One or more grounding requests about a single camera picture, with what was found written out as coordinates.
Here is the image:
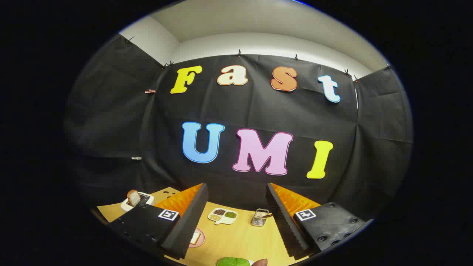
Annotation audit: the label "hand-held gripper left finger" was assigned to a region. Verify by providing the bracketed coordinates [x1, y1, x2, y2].
[107, 183, 209, 260]

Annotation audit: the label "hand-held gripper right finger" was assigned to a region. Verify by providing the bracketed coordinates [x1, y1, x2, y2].
[266, 183, 374, 259]

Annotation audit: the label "green lettuce leaf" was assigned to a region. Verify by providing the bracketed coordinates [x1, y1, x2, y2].
[216, 257, 251, 266]

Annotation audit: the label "pink plate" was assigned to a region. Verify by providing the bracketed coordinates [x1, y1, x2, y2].
[188, 227, 206, 248]

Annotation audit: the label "white divided dish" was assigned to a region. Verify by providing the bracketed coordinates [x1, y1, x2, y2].
[208, 208, 238, 225]

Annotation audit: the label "white toaster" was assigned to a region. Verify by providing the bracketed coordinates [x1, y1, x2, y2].
[121, 191, 154, 212]

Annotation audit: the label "black backdrop cloth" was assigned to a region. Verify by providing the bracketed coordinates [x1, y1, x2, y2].
[63, 33, 414, 222]

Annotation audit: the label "row of black cloth clips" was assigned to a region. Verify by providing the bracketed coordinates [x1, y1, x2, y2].
[125, 36, 390, 82]

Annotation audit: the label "metal wire utensil holder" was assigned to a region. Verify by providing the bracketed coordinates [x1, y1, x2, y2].
[251, 208, 269, 226]

